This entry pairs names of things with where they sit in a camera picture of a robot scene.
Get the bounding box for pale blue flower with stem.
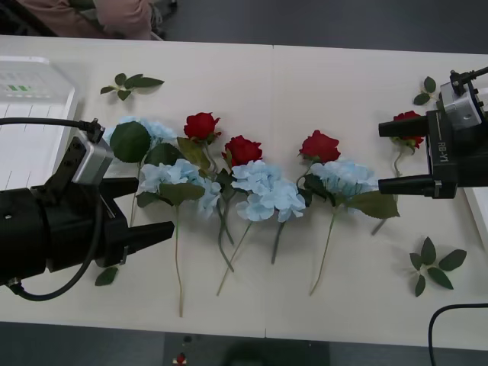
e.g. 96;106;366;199
216;159;307;297

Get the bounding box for red rose with green stem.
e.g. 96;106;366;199
216;134;265;246
176;111;236;273
371;111;425;236
271;130;342;265

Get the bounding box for pale blue flower, long stem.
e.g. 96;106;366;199
136;159;223;318

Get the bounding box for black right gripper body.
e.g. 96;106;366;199
425;108;488;200

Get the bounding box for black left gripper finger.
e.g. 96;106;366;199
124;220;176;256
100;176;140;201

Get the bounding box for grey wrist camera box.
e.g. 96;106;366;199
437;81;488;125
60;127;115;185

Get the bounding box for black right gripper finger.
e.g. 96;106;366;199
377;114;429;139
377;174;436;197

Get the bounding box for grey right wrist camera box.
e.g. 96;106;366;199
437;81;488;125

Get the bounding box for pale blue flower, broad leaves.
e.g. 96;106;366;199
297;159;401;297

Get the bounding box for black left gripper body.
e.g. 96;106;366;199
43;178;130;272

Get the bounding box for shallow white box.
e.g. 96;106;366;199
462;186;488;249
0;56;78;192

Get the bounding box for person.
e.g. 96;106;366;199
0;0;179;40

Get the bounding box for single loose green leaf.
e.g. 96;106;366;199
94;265;120;287

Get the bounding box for large loose green leaf twig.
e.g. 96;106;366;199
409;236;468;298

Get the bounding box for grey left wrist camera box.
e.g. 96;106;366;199
60;127;115;185

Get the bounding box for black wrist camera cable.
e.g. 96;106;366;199
0;117;106;144
448;65;488;92

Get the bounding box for pale blue flower, round leaf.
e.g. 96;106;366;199
102;115;185;226

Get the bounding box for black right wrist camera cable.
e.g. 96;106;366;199
448;65;488;92

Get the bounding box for black left wrist camera cable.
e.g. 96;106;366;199
0;117;106;144

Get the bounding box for small loose green leaf twig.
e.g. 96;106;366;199
413;75;440;106

